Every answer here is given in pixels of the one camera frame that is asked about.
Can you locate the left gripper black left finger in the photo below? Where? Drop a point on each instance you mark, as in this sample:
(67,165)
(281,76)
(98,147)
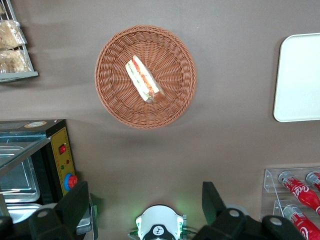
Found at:
(67,212)

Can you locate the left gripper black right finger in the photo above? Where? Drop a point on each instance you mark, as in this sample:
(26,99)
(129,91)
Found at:
(225,225)

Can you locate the triangular sandwich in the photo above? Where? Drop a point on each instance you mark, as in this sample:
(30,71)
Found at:
(142,77)

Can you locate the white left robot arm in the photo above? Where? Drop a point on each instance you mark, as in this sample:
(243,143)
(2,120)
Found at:
(160,217)

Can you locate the grey tray with snacks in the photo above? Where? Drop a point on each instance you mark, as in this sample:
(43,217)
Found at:
(20,75)

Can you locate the large brown wicker basket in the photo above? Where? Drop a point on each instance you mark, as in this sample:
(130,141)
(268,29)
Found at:
(170,75)

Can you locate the cream plastic tray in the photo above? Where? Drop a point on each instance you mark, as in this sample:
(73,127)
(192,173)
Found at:
(300,80)

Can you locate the steel food pan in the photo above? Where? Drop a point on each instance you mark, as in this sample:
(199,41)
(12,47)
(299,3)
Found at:
(15,180)
(22,211)

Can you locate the clear acrylic bottle rack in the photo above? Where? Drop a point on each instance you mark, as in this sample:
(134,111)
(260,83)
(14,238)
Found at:
(271,180)

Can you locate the black glass food warmer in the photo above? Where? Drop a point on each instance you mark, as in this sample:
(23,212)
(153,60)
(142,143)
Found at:
(58,140)

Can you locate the red cola bottle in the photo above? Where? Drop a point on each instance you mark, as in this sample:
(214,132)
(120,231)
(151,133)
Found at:
(314,178)
(302,225)
(300,191)

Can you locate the clear bag of snacks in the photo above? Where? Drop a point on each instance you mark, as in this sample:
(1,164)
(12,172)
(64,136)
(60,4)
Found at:
(11,33)
(13,61)

